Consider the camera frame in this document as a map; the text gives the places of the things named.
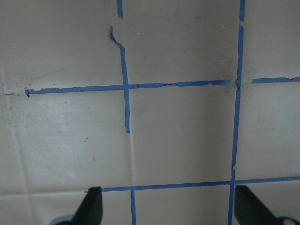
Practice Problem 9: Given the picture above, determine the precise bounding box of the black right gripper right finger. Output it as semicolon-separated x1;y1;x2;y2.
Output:
234;185;282;225

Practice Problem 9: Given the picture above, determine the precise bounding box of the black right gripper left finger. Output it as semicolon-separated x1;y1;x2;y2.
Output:
71;187;103;225

